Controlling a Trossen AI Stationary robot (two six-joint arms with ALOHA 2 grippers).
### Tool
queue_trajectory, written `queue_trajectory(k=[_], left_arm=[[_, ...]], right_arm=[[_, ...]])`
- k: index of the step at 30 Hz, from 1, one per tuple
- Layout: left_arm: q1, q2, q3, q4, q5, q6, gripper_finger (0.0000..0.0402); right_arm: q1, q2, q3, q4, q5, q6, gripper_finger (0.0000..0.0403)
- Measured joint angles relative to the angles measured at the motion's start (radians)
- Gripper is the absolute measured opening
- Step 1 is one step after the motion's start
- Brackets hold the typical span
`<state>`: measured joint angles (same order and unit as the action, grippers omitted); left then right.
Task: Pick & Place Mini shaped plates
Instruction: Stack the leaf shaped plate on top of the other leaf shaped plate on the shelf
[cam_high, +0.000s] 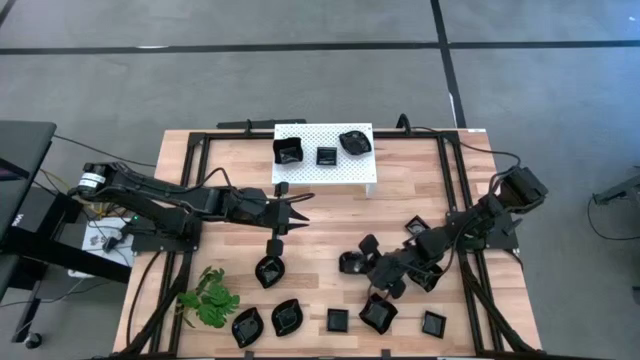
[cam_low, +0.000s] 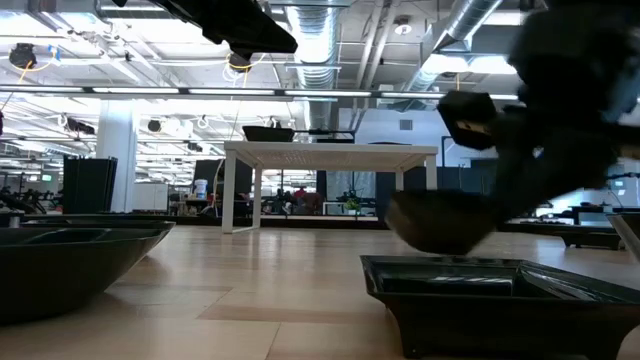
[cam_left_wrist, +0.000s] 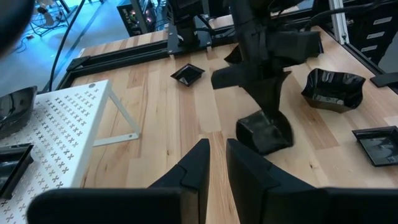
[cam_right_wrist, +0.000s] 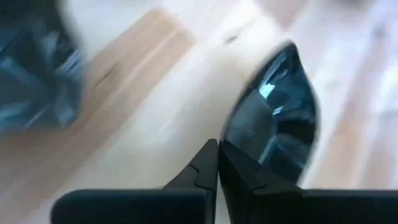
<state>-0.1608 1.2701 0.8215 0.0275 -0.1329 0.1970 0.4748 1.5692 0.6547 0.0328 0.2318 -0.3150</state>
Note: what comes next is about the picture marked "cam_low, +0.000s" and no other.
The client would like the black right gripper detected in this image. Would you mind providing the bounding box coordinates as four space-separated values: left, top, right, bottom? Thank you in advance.
437 89 622 229

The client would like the black leaf-shaped mini plate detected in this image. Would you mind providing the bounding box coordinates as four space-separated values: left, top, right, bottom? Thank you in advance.
0 219 177 326
19 213 171 229
384 189 501 256

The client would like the black wavy square mini bowl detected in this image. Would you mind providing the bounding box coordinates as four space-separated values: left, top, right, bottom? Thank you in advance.
242 125 297 143

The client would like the black ceiling lamp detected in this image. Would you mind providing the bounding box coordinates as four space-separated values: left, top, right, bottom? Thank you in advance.
8 42 39 70
227 52 254 74

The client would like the long ceiling light strip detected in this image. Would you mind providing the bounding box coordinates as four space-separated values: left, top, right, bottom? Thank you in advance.
0 84 521 102

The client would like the black monitor panel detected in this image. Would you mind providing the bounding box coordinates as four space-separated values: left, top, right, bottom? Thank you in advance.
193 158 254 204

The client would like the white building column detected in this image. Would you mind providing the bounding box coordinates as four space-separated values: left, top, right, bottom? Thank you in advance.
95 98 140 214

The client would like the person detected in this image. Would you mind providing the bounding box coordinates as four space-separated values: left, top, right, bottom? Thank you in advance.
292 185 324 214

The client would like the black partition panel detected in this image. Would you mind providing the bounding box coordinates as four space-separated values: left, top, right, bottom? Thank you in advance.
62 155 119 215

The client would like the silver ventilation duct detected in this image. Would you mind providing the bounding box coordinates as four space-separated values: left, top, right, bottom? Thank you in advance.
399 0 504 99
287 0 347 132

